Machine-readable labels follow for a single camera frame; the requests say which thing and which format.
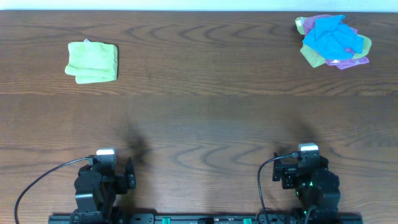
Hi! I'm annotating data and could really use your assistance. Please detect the blue microfiber cloth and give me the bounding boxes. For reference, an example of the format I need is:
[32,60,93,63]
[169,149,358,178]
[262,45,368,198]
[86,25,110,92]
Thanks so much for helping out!
[302,15,364,60]

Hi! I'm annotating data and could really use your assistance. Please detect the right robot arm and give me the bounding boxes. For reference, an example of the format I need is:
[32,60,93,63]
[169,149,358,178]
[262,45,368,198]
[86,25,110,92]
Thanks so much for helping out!
[272,151,341,224]

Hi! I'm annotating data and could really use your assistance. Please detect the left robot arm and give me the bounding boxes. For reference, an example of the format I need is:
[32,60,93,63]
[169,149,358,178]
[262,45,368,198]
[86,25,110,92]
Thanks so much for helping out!
[68,156,136,224]

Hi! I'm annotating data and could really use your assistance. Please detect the green crumpled cloth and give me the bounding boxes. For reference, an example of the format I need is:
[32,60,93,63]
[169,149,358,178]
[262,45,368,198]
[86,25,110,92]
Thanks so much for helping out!
[295,14,372,70]

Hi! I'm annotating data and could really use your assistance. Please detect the folded green cloth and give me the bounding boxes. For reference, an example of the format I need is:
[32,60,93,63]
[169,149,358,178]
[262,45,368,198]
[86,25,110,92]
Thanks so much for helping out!
[65,39,118,84]

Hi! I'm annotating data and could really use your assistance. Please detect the purple crumpled cloth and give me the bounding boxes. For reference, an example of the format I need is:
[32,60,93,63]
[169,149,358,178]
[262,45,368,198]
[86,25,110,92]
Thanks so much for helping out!
[295,14,372,70]

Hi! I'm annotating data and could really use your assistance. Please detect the right black camera cable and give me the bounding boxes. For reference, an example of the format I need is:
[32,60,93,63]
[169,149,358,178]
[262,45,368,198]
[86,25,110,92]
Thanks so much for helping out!
[256,152,300,222]

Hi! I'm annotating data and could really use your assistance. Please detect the black camera cable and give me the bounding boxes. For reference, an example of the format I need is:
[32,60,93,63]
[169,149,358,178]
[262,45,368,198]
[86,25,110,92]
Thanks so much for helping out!
[14,157,94,224]
[256,152,300,222]

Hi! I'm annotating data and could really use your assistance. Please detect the left black camera cable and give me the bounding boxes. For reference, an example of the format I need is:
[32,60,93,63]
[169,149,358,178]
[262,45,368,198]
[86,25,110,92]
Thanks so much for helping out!
[14,157,94,224]

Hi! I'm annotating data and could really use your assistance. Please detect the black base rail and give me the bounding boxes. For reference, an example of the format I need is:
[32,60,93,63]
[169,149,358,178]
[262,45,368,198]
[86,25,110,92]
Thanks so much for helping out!
[47,213,363,224]

